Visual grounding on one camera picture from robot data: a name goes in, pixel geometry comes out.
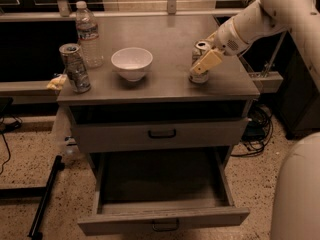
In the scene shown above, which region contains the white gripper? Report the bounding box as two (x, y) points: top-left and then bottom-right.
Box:
(191, 17), (249, 75)

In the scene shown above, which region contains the green white 7up can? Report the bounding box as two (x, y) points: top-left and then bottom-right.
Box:
(189, 40), (211, 84)

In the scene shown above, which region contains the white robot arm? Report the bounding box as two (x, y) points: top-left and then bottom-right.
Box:
(190, 0), (320, 240)

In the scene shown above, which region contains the grey top drawer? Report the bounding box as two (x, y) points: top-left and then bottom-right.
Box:
(72, 118), (248, 153)

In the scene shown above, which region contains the grey drawer cabinet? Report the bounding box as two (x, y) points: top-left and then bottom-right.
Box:
(56, 14), (261, 172)

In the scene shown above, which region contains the silver energy drink can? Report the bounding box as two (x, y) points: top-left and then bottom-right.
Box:
(59, 43), (91, 93)

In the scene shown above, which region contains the open grey middle drawer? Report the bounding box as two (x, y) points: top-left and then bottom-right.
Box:
(78, 148), (250, 236)

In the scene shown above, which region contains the white ceramic bowl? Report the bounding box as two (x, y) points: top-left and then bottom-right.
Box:
(111, 47), (153, 82)

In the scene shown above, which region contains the clear plastic water bottle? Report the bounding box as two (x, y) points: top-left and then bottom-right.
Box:
(76, 1), (103, 68)

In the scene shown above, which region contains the black metal stand leg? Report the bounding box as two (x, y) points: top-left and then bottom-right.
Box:
(28, 155), (65, 240)

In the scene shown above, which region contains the metal rail frame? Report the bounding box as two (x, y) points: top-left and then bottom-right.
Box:
(0, 0), (288, 95)

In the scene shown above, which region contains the black cable bundle on floor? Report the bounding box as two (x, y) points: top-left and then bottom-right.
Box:
(230, 103), (274, 158)

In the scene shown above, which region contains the black cable at left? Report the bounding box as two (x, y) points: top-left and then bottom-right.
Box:
(0, 97), (23, 176)

